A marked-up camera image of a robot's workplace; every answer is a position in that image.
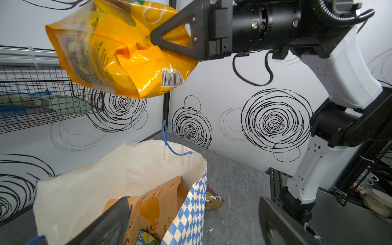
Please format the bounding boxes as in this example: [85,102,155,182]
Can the green snack bag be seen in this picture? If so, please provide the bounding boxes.
[136,229,159,245]

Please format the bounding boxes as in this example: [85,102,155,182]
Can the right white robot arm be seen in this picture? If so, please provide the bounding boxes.
[151,1,392,224]

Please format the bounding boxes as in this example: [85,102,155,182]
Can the orange potato chip bag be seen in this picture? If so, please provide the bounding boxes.
[102,176,190,245]

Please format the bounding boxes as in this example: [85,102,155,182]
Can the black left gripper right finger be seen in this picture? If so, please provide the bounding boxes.
[258,197,320,245]

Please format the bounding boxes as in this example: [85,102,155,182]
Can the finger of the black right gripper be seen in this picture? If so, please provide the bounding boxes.
[151,1,210,61]

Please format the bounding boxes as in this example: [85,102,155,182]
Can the right black corner post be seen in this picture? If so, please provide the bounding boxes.
[161,0,178,141]

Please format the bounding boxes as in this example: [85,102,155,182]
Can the yellow snack bag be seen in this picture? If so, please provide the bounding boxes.
[46,1,198,99]

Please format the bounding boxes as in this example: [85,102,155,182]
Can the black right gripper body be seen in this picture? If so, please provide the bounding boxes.
[209,1,301,60]

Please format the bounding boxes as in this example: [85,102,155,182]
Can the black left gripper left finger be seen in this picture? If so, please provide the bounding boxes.
[68,197,132,245]

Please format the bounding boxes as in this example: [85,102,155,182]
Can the blue item in basket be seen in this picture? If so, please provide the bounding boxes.
[1,90,52,118]

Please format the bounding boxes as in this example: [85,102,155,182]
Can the blue checkered paper bag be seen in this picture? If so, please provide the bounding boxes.
[33,139,207,245]

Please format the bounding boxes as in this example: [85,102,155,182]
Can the red gold snack bag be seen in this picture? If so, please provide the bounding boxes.
[205,185,225,211]

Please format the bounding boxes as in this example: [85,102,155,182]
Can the green pouch in basket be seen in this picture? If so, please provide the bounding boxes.
[1,92,91,117]

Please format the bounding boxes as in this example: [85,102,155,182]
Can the aluminium wall rail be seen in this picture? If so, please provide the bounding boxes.
[1,46,60,67]

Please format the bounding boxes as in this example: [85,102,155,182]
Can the black wire wall basket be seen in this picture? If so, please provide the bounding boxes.
[1,65,103,134]

